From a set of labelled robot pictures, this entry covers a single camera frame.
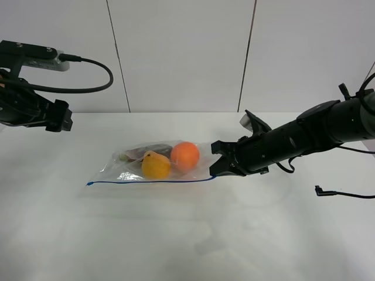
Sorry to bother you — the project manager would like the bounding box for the black left camera cable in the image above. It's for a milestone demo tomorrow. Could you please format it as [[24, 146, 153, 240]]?
[[0, 54, 114, 94]]

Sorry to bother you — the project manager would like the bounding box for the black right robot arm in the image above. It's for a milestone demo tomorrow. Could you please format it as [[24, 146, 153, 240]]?
[[209, 89, 374, 176]]

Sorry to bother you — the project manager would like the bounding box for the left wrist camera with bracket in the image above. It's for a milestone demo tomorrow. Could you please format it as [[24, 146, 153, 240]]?
[[1, 40, 70, 76]]

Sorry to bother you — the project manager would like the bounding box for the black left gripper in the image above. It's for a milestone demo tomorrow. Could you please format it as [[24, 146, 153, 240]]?
[[11, 86, 73, 132]]

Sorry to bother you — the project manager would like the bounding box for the clear zip bag blue seal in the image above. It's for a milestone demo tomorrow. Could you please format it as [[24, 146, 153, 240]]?
[[87, 140, 219, 186]]

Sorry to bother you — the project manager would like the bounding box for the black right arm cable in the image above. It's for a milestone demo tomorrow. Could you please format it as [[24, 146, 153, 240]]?
[[356, 60, 375, 116]]

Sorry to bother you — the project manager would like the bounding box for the yellow pear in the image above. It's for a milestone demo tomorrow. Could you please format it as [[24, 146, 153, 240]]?
[[141, 150, 171, 180]]

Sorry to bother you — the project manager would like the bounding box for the loose black cable with plug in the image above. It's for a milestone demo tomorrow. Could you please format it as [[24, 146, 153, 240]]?
[[314, 184, 375, 200]]

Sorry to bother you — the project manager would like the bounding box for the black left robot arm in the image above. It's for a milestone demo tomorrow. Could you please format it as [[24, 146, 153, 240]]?
[[1, 83, 73, 132]]

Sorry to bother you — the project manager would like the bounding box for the dark purple eggplant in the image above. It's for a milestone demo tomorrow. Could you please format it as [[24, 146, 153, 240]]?
[[119, 144, 172, 162]]

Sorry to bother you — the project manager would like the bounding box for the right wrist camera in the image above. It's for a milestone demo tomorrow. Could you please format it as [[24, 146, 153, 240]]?
[[240, 110, 272, 135]]

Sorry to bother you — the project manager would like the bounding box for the orange fruit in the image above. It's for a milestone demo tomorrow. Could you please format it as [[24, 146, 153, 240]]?
[[171, 142, 200, 172]]

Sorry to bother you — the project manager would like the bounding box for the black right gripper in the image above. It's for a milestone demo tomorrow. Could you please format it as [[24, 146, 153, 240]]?
[[209, 133, 273, 176]]

